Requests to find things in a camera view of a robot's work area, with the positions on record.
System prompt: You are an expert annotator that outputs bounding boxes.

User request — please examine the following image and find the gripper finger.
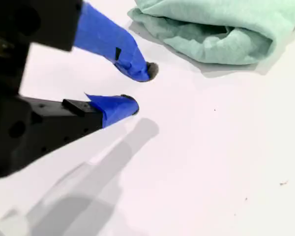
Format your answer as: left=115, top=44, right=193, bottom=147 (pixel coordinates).
left=73, top=1, right=160, bottom=83
left=0, top=92, right=140, bottom=181

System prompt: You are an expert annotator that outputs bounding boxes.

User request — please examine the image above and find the pale green T-shirt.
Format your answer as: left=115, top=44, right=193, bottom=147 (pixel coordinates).
left=127, top=0, right=295, bottom=66

